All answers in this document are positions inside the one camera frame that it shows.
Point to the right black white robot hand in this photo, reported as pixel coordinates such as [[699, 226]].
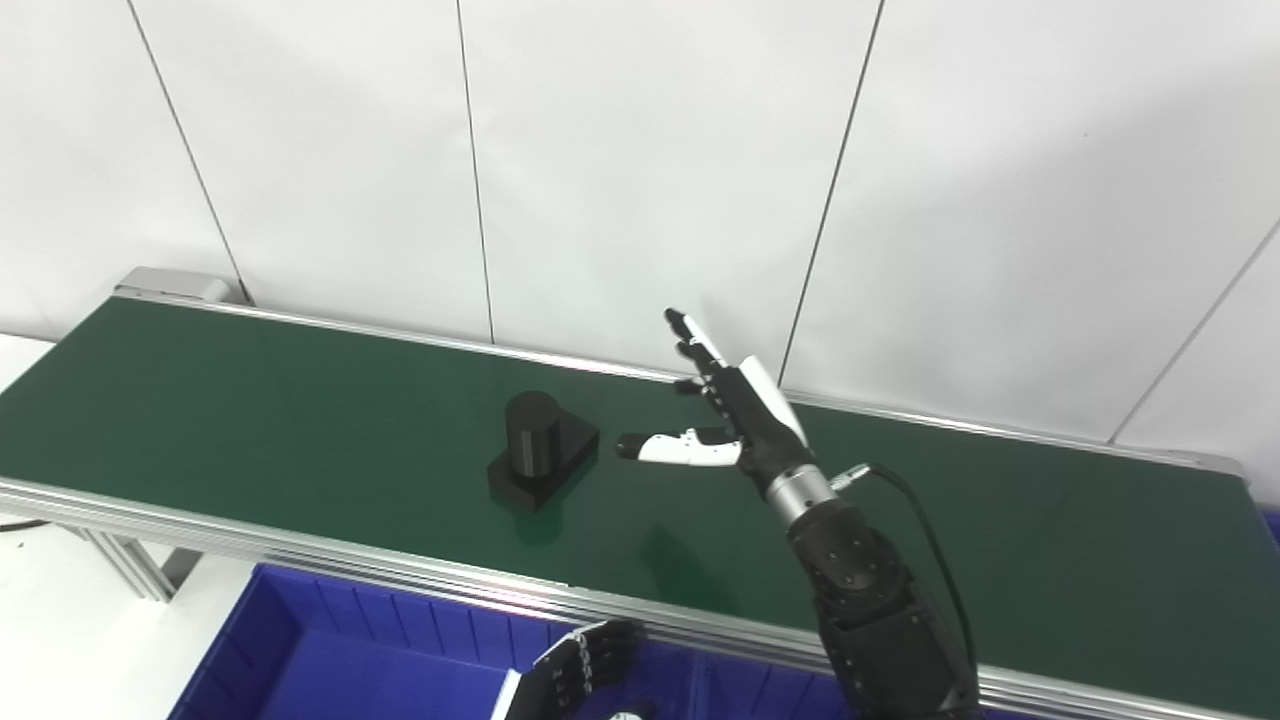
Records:
[[760, 425]]

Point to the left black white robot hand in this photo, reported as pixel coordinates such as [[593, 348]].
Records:
[[565, 675]]

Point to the black cylinder-on-base part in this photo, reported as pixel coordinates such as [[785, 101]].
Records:
[[535, 445]]

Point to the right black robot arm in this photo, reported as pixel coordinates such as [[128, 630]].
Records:
[[870, 600]]

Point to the blue plastic bin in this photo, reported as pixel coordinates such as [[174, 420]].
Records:
[[350, 660], [760, 695], [1273, 528]]

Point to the aluminium conveyor leg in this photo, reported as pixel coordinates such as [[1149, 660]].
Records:
[[135, 565]]

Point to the green conveyor belt aluminium frame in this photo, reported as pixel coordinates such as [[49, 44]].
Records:
[[300, 420]]

